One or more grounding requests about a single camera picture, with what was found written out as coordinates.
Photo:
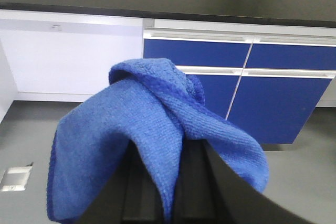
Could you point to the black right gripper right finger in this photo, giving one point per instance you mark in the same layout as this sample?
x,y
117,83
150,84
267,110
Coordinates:
x,y
193,196

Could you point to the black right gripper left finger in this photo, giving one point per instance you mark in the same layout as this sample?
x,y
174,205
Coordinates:
x,y
142,200

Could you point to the blue microfibre cloth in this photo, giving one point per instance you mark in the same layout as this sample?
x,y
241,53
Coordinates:
x,y
152,104

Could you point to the blue cabinet door lower left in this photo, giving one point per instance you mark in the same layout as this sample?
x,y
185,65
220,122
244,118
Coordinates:
x,y
218,91

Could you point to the blue cabinet door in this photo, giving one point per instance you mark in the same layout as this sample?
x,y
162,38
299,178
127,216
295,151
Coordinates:
x,y
274,110
218,91

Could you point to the blue cabinet door lower right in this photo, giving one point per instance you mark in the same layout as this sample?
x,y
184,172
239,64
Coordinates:
x,y
274,110

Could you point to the metal floor plate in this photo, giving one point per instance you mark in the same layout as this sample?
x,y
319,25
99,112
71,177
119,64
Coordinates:
x,y
15,178

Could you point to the blue cabinet drawer upper left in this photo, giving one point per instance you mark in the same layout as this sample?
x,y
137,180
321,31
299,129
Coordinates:
x,y
197,53

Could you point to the blue cabinet drawer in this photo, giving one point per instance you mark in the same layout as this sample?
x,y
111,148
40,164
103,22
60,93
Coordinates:
x,y
291,57
197,53

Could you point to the blue cabinet drawer upper right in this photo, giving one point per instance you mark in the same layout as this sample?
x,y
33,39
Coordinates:
x,y
291,57

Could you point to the white side cabinet panel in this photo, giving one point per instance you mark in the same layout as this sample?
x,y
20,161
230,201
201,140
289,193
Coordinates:
x,y
66,57

